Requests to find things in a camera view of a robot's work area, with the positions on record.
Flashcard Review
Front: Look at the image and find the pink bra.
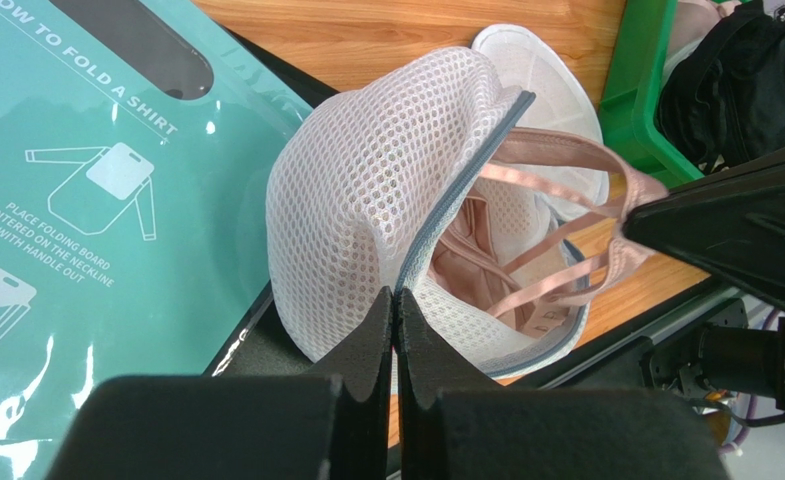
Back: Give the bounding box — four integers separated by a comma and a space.
428, 128, 668, 339

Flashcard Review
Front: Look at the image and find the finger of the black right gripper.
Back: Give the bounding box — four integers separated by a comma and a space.
622, 147, 785, 312

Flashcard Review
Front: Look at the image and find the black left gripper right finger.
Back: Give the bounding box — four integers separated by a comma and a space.
397, 290, 728, 479

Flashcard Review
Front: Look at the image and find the black bra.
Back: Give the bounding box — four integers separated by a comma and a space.
655, 1, 785, 175

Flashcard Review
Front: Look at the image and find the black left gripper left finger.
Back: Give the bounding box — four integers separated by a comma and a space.
48, 288, 394, 479

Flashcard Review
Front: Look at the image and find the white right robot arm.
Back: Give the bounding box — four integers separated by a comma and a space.
622, 147, 785, 426

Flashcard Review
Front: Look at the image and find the green plastic tray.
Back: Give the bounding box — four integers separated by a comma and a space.
599, 1, 703, 187

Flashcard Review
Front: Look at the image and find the teal shirt folding board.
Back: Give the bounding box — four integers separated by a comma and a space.
0, 1, 311, 479

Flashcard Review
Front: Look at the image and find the white mesh laundry bag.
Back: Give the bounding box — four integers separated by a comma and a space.
266, 24, 603, 378

